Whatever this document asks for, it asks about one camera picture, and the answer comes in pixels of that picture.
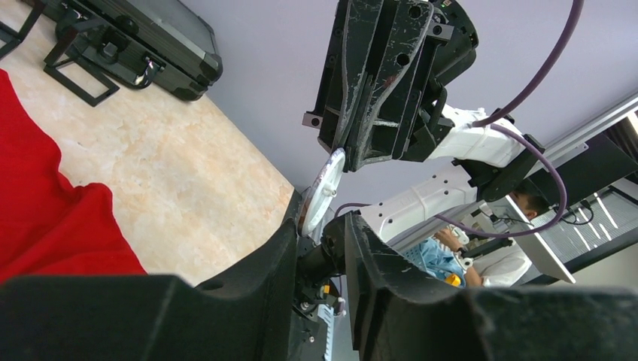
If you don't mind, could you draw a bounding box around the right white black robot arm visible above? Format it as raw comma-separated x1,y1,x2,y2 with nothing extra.
297,1,542,241

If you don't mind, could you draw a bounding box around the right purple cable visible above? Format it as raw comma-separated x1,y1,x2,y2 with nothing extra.
333,0,585,240

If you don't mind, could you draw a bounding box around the red t-shirt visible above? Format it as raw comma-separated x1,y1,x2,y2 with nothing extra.
1,71,145,282

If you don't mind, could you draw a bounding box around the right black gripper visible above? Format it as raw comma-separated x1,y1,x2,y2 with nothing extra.
304,1,479,171

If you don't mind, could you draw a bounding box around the round glitter brooch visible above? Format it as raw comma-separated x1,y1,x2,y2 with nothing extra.
297,148,346,236

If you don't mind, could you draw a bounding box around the seated person in background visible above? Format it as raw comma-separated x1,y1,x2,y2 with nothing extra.
403,191,551,290

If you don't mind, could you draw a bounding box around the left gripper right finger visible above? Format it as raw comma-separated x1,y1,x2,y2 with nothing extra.
344,214,462,360

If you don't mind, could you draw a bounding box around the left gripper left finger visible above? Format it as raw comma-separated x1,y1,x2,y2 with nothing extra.
196,191,302,360

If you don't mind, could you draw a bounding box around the dark grey carrying case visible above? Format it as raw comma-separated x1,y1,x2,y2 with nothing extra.
29,0,223,102

